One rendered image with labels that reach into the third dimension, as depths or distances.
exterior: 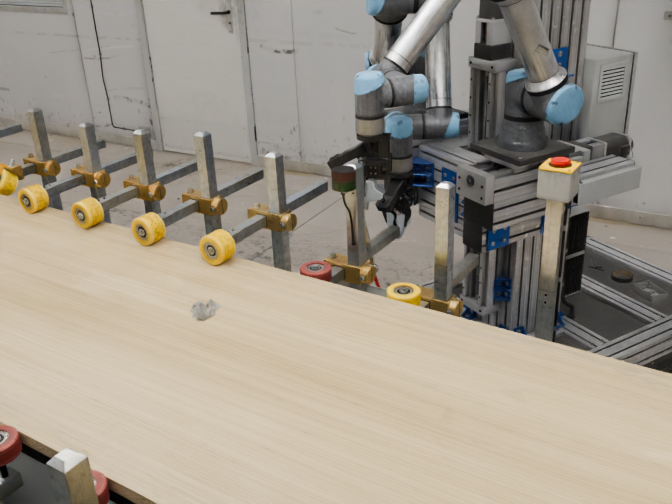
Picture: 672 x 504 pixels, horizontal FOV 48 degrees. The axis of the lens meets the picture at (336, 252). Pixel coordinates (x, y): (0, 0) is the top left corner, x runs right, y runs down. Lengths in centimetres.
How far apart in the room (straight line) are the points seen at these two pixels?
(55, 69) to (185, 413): 544
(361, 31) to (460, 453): 377
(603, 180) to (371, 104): 83
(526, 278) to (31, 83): 509
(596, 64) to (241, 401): 171
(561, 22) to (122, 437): 184
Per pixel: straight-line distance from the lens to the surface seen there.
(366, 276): 194
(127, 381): 154
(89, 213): 225
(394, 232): 218
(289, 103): 519
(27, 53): 689
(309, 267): 188
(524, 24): 206
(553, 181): 161
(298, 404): 141
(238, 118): 549
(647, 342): 297
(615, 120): 279
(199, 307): 172
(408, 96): 193
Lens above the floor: 174
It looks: 25 degrees down
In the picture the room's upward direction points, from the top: 3 degrees counter-clockwise
